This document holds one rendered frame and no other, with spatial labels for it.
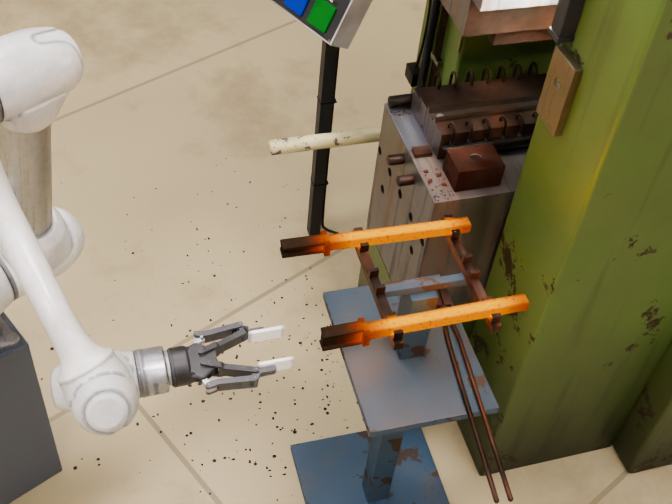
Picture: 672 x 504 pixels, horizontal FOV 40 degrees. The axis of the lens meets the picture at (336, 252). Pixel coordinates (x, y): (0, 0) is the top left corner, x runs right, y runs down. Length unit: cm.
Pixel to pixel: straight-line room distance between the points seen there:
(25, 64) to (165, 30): 259
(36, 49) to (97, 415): 65
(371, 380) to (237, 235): 135
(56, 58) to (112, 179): 183
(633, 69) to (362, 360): 87
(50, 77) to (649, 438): 190
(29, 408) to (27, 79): 104
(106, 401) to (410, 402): 78
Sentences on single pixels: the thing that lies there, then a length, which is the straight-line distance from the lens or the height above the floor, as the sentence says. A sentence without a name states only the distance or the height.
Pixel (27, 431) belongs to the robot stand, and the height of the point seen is 27.
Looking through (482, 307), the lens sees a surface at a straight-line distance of 191.
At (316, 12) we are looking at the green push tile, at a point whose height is 101.
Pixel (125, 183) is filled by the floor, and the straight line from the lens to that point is 354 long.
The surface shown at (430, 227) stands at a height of 98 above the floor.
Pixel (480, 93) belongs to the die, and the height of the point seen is 99.
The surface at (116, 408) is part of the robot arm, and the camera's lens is 154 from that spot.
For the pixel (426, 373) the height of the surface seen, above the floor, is 71.
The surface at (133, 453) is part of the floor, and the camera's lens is 281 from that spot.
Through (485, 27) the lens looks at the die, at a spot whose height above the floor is 129.
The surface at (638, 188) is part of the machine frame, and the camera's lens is 201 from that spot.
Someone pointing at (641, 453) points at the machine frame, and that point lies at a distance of 288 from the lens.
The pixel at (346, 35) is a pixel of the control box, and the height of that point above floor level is 97.
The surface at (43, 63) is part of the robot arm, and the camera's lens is 175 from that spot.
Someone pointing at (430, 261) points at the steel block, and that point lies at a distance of 235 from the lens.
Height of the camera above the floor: 241
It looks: 47 degrees down
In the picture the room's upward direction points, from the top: 7 degrees clockwise
